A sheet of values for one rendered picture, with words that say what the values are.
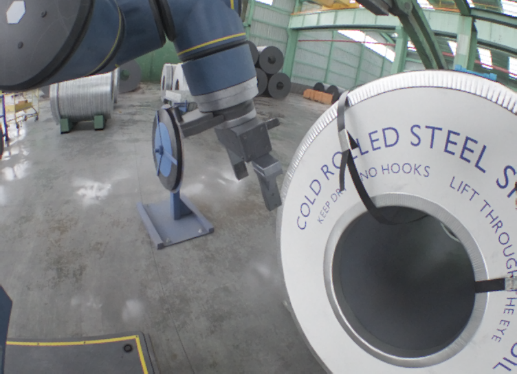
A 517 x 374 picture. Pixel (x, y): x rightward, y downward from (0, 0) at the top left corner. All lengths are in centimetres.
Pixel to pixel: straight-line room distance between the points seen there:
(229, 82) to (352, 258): 79
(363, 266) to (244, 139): 81
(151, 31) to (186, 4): 6
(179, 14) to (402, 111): 53
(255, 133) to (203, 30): 16
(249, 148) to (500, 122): 51
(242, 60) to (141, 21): 15
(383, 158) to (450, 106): 23
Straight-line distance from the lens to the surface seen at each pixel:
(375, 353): 91
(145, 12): 33
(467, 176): 59
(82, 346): 105
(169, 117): 160
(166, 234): 192
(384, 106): 67
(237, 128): 35
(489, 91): 59
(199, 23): 33
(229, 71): 33
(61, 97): 500
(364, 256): 102
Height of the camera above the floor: 123
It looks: 25 degrees down
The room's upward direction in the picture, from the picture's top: 10 degrees clockwise
